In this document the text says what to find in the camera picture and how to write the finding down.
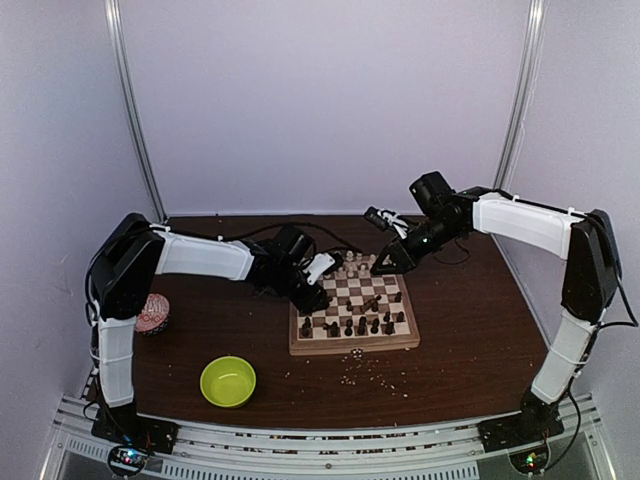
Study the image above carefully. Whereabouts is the pile of dark chess pieces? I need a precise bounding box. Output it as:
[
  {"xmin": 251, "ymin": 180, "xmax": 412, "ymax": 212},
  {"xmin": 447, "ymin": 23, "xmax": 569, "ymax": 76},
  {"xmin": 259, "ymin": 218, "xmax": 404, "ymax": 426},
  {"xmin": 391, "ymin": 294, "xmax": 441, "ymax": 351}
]
[{"xmin": 360, "ymin": 295, "xmax": 382, "ymax": 314}]

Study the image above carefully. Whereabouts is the left aluminium frame post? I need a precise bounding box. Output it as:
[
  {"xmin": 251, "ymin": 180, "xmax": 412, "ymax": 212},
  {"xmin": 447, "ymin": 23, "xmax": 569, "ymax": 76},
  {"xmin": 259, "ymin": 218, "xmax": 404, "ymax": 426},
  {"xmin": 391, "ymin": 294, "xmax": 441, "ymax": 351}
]
[{"xmin": 104, "ymin": 0, "xmax": 168, "ymax": 223}]

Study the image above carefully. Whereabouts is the dark queen piece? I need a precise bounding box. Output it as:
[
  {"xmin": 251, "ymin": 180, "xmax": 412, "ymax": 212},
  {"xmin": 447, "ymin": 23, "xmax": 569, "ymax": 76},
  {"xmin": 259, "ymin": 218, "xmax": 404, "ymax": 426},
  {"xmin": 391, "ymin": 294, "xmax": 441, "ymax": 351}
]
[{"xmin": 323, "ymin": 322, "xmax": 340, "ymax": 338}]

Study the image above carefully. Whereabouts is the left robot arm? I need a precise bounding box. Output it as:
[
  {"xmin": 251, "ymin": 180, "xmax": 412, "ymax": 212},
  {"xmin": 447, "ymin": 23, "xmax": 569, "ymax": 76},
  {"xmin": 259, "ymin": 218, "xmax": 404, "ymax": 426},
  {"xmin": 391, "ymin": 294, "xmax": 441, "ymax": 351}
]
[{"xmin": 85, "ymin": 213, "xmax": 358, "ymax": 444}]

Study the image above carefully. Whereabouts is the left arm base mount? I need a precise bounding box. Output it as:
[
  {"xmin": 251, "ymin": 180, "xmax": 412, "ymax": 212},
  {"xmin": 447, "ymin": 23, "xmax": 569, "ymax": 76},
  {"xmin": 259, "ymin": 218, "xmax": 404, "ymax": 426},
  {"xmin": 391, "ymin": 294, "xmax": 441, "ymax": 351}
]
[{"xmin": 91, "ymin": 417, "xmax": 179, "ymax": 477}]

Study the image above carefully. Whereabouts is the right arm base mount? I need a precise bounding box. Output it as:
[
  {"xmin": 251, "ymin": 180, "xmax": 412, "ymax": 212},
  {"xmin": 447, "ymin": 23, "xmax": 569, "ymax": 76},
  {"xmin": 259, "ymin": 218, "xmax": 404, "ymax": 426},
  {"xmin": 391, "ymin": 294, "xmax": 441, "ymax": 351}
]
[{"xmin": 477, "ymin": 412, "xmax": 564, "ymax": 476}]

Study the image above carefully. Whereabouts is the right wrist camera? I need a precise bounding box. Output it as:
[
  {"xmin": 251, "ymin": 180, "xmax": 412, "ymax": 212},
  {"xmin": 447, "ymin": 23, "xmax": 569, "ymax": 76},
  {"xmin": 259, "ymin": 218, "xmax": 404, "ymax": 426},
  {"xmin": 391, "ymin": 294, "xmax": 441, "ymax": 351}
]
[{"xmin": 364, "ymin": 206, "xmax": 410, "ymax": 239}]

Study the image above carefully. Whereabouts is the wooden chess board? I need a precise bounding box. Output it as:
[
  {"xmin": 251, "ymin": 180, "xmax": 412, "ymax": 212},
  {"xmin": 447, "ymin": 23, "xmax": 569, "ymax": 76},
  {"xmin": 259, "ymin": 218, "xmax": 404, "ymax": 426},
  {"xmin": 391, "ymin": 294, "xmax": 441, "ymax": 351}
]
[{"xmin": 289, "ymin": 273, "xmax": 421, "ymax": 356}]

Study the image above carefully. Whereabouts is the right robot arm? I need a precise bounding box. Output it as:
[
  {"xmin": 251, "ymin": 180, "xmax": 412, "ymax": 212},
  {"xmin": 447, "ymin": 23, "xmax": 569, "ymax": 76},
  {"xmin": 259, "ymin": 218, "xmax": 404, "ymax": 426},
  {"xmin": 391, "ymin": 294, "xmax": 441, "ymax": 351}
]
[{"xmin": 364, "ymin": 171, "xmax": 626, "ymax": 442}]

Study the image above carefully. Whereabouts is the right aluminium frame post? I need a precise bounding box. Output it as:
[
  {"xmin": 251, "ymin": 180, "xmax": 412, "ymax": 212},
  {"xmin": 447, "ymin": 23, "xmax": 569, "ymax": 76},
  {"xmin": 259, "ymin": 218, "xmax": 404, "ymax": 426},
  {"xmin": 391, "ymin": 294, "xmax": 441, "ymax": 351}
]
[{"xmin": 493, "ymin": 0, "xmax": 547, "ymax": 189}]

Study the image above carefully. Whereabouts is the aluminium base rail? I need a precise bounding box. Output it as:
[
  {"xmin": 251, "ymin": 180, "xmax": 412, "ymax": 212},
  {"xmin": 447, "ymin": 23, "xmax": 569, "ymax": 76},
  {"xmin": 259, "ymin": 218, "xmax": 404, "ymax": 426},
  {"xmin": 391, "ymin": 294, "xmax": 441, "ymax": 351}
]
[{"xmin": 35, "ymin": 395, "xmax": 621, "ymax": 479}]

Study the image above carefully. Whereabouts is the aluminium frame post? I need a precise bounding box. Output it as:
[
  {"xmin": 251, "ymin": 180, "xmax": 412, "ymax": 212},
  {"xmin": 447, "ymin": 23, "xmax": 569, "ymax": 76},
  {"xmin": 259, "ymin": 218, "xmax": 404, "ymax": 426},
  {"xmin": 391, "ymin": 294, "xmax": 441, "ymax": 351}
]
[
  {"xmin": 104, "ymin": 0, "xmax": 168, "ymax": 223},
  {"xmin": 493, "ymin": 0, "xmax": 547, "ymax": 189}
]

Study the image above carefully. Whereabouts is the green plastic bowl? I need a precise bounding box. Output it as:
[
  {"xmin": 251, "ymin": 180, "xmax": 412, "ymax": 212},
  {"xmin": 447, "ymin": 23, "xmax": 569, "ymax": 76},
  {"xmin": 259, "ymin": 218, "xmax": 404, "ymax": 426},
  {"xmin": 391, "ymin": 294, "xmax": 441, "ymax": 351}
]
[{"xmin": 199, "ymin": 356, "xmax": 257, "ymax": 409}]

